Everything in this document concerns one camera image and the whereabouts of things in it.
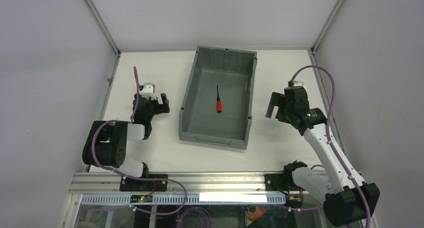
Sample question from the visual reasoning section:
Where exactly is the red handled screwdriver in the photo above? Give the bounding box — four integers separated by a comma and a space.
216, 85, 222, 113

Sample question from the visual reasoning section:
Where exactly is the grey plastic bin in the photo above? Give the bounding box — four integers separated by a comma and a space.
178, 46, 258, 150

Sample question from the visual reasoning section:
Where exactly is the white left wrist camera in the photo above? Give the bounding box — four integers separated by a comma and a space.
139, 83, 158, 100

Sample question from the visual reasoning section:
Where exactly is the orange object below table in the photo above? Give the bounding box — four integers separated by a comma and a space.
246, 205, 268, 222

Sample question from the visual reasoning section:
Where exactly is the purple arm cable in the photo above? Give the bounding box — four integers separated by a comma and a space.
91, 66, 213, 228
276, 65, 372, 228

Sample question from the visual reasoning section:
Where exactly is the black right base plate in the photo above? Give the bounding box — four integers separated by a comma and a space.
264, 173, 301, 192

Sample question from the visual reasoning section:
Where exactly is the white slotted cable duct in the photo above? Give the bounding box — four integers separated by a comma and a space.
81, 192, 286, 206

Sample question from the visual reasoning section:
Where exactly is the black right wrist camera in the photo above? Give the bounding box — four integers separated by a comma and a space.
284, 81, 310, 111

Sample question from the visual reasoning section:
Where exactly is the aluminium front rail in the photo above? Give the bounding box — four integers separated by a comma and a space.
69, 171, 272, 194

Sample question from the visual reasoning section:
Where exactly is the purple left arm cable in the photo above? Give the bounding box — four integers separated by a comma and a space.
91, 66, 213, 228

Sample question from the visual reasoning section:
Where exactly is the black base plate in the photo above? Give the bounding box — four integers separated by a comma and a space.
119, 173, 168, 192
264, 173, 301, 192

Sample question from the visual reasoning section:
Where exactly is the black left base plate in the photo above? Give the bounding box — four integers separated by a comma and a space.
119, 173, 168, 192

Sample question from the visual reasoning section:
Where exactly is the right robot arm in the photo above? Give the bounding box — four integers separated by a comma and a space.
265, 89, 380, 227

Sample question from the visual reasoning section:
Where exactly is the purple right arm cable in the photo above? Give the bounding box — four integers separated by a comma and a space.
276, 65, 372, 228

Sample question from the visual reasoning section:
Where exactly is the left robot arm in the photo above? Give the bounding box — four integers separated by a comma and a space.
82, 93, 170, 179

